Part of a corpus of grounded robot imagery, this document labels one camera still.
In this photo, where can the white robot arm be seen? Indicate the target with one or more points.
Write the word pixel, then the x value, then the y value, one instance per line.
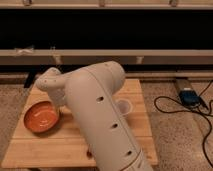
pixel 88 93

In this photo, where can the blue electronic device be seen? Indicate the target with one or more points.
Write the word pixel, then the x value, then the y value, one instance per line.
pixel 189 98

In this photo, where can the grey metal shelf rail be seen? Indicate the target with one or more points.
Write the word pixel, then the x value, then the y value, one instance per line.
pixel 46 57

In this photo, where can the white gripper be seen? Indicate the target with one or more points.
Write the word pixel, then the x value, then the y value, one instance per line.
pixel 57 97

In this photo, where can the dark red sausage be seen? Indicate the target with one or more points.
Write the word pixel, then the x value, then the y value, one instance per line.
pixel 88 153

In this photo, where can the orange ceramic bowl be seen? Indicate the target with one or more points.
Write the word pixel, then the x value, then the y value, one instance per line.
pixel 41 117

